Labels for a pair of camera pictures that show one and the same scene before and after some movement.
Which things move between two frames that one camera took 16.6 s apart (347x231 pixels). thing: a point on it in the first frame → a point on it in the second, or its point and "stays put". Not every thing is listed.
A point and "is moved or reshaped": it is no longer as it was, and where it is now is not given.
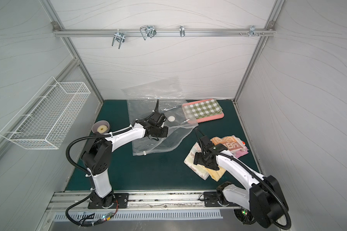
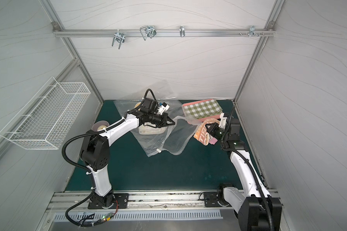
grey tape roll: x=101 y=127 stays put
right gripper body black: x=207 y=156 → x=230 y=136
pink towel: x=240 y=153 is moved or reshaped
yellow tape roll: x=102 y=129 stays put
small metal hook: x=182 y=31 stays put
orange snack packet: x=231 y=143 is moved or reshaped
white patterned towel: x=199 y=169 is moved or reshaped
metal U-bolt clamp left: x=119 y=37 stays put
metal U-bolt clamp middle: x=148 y=31 stays put
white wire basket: x=46 y=119 stays put
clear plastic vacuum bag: x=166 y=96 is moved or reshaped
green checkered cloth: x=198 y=110 stays put
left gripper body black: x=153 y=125 → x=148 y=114
